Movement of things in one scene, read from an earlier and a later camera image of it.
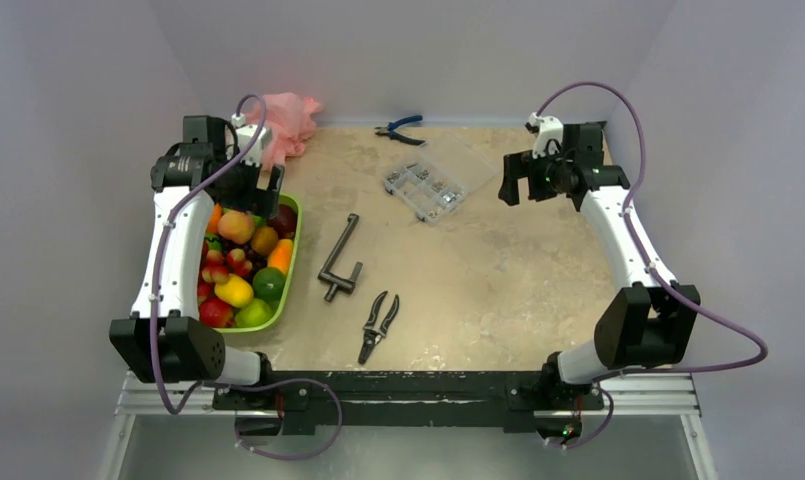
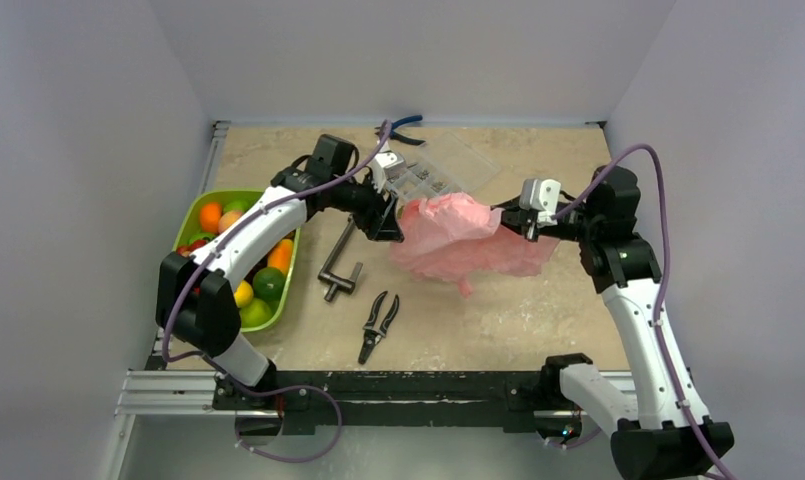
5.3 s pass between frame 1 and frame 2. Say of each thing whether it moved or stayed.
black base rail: stayed
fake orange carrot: stayed
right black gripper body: moved
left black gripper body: moved
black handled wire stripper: stayed
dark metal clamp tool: stayed
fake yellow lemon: stayed
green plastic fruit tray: stayed
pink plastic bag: moved
